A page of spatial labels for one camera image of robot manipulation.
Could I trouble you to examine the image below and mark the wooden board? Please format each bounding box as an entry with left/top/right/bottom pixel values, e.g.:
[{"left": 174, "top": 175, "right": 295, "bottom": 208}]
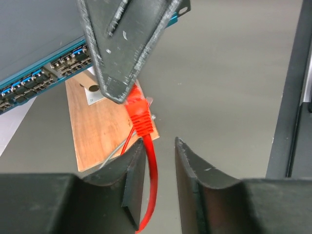
[{"left": 65, "top": 77, "right": 160, "bottom": 172}]

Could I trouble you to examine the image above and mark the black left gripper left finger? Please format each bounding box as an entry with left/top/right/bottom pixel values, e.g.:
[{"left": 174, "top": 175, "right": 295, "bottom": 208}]
[{"left": 0, "top": 139, "right": 146, "bottom": 234}]

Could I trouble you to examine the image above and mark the metal mounting bracket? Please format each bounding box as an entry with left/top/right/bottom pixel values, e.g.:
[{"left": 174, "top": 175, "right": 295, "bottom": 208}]
[{"left": 74, "top": 67, "right": 105, "bottom": 106}]

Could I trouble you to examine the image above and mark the red ethernet cable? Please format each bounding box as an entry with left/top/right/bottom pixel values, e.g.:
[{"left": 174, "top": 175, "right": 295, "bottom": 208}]
[{"left": 120, "top": 81, "right": 159, "bottom": 234}]

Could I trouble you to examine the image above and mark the teal network switch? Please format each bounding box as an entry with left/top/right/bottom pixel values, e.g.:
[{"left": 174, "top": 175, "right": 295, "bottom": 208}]
[{"left": 0, "top": 0, "right": 191, "bottom": 113}]

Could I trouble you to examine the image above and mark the grey ethernet cable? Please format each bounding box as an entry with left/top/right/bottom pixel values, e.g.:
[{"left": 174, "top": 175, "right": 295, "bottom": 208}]
[{"left": 98, "top": 114, "right": 156, "bottom": 169}]

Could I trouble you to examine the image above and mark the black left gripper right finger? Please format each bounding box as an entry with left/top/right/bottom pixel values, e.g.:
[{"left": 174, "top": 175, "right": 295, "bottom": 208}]
[{"left": 175, "top": 137, "right": 312, "bottom": 234}]

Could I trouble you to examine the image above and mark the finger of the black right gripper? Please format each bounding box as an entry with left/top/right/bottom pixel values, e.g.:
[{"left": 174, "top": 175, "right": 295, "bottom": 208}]
[{"left": 78, "top": 0, "right": 182, "bottom": 104}]

